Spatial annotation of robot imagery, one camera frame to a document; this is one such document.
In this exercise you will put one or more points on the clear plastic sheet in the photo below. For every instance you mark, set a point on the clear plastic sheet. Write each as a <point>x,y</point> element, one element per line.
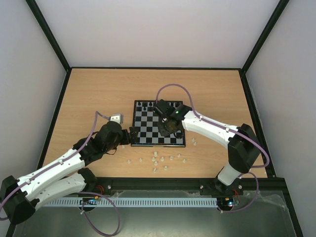
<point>257,215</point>

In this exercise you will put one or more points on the black aluminium frame rail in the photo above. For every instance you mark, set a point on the black aluminium frame rail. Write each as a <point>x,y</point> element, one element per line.
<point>204,186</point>

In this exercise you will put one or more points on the light blue slotted cable duct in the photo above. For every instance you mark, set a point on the light blue slotted cable duct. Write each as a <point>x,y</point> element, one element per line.
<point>139,202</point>

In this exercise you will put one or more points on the controller circuit board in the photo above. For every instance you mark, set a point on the controller circuit board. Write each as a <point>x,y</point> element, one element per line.
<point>89,200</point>
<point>228,201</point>

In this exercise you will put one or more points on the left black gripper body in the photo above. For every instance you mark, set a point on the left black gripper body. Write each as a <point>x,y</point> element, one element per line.
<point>125,140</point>

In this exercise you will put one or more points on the black and silver chessboard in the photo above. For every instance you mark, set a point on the black and silver chessboard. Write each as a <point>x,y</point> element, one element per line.
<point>148,135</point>

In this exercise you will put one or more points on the right controller circuit board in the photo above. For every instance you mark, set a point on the right controller circuit board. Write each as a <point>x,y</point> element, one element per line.
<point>228,201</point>

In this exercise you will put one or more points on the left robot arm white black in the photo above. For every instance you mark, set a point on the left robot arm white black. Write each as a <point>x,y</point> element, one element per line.
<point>20,198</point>

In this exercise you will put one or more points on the left controller circuit board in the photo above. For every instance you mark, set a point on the left controller circuit board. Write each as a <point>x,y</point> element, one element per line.
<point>89,200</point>

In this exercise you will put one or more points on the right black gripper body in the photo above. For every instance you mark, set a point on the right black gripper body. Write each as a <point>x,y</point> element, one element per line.
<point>164,128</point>

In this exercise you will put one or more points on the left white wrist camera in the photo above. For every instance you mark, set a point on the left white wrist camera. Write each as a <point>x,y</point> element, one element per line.
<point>118,118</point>

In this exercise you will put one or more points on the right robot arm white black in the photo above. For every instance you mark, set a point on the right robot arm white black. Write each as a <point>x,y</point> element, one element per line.
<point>242,154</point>

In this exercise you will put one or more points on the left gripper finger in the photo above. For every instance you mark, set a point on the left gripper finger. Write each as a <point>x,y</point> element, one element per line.
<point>133,140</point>
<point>133,131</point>

